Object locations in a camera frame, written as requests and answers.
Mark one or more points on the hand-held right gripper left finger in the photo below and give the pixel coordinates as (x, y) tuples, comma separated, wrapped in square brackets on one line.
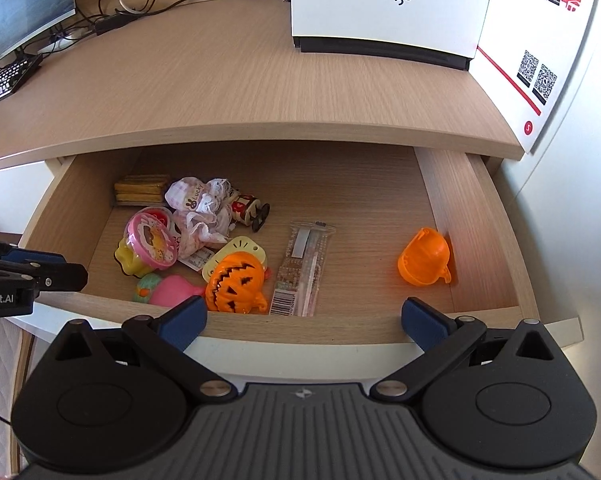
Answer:
[(184, 321)]

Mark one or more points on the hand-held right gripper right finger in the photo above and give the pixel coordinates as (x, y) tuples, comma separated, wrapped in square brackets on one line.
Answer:
[(423, 321)]

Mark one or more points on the pink and green squishy toy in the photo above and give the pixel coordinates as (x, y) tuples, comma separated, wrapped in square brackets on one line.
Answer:
[(173, 291)]

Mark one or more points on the orange pumpkin toy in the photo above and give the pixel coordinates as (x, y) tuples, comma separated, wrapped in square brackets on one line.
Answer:
[(235, 282)]

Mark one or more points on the white snack bag with label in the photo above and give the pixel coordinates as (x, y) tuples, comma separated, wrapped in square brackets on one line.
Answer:
[(198, 235)]

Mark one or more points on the pink round toy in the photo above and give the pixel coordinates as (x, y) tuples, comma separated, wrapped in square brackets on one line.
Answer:
[(153, 237)]

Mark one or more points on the red wind-up toy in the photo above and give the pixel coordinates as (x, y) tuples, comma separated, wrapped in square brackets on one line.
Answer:
[(245, 207)]

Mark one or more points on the wooden drawer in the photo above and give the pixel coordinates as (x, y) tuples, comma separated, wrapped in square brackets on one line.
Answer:
[(365, 200)]

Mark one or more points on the white quilted cover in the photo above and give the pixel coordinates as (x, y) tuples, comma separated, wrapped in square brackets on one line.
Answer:
[(0, 360)]

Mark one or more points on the orange capsule toy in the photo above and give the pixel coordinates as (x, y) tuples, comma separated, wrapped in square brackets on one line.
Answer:
[(425, 257)]

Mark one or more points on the pale yellow flat toy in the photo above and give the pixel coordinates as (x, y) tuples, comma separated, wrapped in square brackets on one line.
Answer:
[(240, 247)]

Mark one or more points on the stack of yellow pads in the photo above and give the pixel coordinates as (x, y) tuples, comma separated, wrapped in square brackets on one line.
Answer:
[(138, 190)]

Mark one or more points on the white printed plastic bag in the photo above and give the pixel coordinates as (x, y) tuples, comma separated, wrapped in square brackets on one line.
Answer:
[(200, 192)]

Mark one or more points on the clear pen packet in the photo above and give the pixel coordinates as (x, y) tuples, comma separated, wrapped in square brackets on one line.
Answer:
[(303, 265)]

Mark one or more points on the black keyboard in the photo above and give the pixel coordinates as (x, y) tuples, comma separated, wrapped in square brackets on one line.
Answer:
[(5, 80)]

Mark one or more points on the black computer monitor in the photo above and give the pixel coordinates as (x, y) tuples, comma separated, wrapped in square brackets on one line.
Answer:
[(20, 5)]

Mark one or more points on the black power adapter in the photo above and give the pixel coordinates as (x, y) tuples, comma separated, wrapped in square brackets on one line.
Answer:
[(111, 22)]

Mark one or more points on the white computer case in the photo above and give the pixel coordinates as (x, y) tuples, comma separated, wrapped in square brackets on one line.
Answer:
[(385, 15)]

